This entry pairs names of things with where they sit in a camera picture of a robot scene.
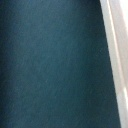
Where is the black table mat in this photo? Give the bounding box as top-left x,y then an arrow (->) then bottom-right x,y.
0,0 -> 121,128

